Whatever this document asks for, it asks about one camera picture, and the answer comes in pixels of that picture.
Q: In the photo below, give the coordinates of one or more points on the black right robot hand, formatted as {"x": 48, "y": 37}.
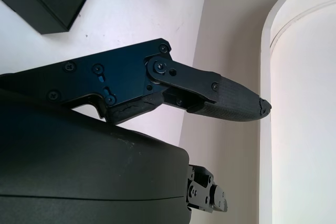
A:
{"x": 78, "y": 176}

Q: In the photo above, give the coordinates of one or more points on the black camera box base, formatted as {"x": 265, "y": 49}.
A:
{"x": 39, "y": 6}

